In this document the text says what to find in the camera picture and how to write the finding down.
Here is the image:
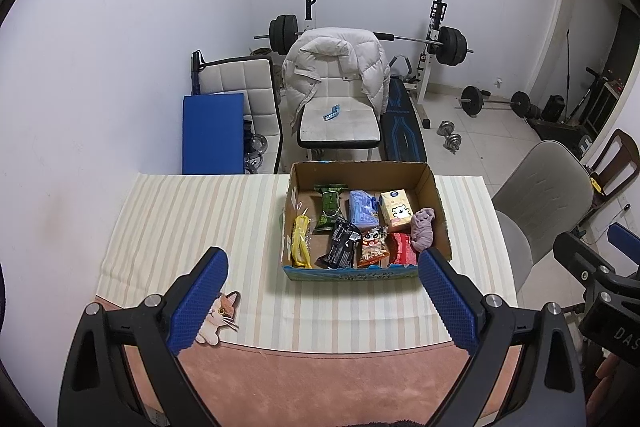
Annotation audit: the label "brown wooden chair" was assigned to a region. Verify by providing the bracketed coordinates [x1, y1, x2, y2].
[584, 128, 640, 208]

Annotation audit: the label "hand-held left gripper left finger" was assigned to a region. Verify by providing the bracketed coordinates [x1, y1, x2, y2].
[57, 247, 230, 427]

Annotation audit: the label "printed cardboard box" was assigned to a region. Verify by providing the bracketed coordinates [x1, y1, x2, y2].
[281, 161, 454, 283]

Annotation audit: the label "light blue packet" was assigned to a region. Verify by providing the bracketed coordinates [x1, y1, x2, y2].
[348, 190, 381, 231]

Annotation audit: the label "purple cloth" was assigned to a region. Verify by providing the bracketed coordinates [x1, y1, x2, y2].
[410, 208, 436, 253]

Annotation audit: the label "chrome weight plates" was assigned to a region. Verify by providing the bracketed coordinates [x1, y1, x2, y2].
[243, 119, 271, 173]

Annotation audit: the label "short barbell with black plates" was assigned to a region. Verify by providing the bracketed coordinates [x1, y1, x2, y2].
[457, 85, 533, 117]

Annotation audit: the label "green snack packet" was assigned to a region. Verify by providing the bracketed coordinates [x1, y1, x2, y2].
[313, 184, 347, 228]

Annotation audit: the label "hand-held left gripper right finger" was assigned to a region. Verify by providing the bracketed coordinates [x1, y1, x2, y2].
[417, 248, 586, 427]

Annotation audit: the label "black weight bench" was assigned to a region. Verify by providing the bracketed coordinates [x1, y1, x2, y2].
[382, 56, 429, 163]

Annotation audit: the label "orange snack packet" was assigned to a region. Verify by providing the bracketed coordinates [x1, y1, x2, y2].
[356, 227, 390, 269]

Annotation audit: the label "black metal frame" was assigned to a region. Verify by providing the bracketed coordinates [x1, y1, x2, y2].
[565, 67, 610, 128]

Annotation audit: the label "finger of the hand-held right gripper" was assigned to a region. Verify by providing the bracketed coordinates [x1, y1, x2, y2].
[606, 223, 640, 265]
[553, 232, 621, 288]

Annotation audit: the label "yellow tissue pack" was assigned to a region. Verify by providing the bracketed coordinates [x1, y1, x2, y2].
[379, 190, 416, 229]

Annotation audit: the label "white padded chair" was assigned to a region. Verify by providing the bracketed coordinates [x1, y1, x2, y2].
[295, 74, 384, 162]
[191, 50, 284, 175]

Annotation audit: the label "white puffer jacket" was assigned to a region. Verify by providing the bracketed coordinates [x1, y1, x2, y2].
[281, 28, 392, 128]

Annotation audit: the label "red snack packet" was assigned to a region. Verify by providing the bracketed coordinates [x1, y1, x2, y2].
[387, 233, 419, 267]

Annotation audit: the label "long barbell with black plates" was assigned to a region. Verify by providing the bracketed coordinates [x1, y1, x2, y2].
[254, 14, 475, 68]

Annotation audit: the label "black snack packet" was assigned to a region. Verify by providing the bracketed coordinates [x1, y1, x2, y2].
[315, 217, 362, 269]

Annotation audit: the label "clear bag with yellow item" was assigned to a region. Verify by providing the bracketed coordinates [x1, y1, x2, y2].
[290, 204, 317, 269]

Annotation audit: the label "black bag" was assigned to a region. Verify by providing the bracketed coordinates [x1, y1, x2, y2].
[542, 94, 566, 123]

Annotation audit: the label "grey chair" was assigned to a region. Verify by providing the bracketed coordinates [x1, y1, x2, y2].
[491, 140, 596, 294]

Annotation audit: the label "blue board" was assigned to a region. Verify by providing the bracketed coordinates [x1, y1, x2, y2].
[181, 93, 246, 175]

